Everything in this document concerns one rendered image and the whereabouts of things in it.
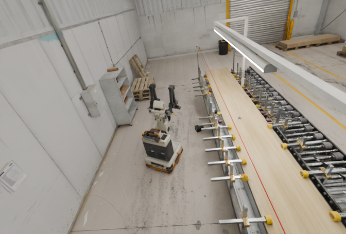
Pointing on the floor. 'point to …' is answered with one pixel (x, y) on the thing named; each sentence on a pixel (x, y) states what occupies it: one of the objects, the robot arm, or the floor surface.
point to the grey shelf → (108, 89)
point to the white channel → (288, 68)
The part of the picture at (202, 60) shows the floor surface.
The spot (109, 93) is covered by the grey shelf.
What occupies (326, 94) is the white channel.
